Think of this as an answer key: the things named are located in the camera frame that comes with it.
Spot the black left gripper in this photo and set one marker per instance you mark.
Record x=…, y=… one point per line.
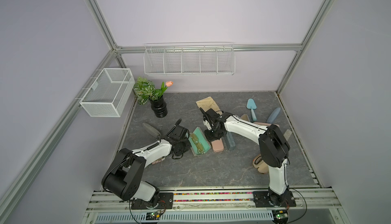
x=187, y=146

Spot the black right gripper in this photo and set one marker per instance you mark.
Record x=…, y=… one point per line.
x=208, y=137

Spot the pink glasses case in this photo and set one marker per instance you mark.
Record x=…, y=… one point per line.
x=217, y=146

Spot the teal grey case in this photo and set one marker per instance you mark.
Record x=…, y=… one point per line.
x=229, y=140

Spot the green glasses case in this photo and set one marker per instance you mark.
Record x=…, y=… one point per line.
x=199, y=133

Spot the blue brown glasses case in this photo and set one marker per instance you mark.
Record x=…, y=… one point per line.
x=273, y=115

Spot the beige case brown sunglasses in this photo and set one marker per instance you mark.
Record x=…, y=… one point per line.
x=158, y=161

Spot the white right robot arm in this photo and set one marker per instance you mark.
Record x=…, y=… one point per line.
x=274, y=150

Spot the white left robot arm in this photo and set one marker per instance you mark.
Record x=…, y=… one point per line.
x=124, y=176

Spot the yellow tinted glasses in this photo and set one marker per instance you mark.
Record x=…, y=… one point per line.
x=199, y=146

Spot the case with white sunglasses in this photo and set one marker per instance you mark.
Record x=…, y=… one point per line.
x=245, y=117

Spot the beige case black glasses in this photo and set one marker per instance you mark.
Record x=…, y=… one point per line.
x=260, y=164

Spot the beige fabric glove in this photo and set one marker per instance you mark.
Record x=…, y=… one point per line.
x=207, y=104

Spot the black glossy vase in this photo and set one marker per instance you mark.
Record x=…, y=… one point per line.
x=159, y=107

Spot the teal small trowel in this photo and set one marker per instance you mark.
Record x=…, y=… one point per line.
x=252, y=107

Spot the pink tulip flower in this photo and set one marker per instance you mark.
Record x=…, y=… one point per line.
x=169, y=83

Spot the green artificial plant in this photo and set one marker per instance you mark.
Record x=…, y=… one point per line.
x=145, y=90

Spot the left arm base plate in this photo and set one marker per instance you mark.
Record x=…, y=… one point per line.
x=162, y=201

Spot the long white wire shelf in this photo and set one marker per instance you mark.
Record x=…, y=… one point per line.
x=197, y=58

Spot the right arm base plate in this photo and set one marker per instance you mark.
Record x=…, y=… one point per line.
x=271, y=199

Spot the white wire basket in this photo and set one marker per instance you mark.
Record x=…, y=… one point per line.
x=107, y=96

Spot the white vented cable duct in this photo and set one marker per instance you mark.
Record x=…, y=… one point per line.
x=185, y=217

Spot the aluminium mounting rail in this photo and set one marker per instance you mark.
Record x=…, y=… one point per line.
x=220, y=199

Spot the aluminium frame post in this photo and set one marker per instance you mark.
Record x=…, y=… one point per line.
x=105, y=30

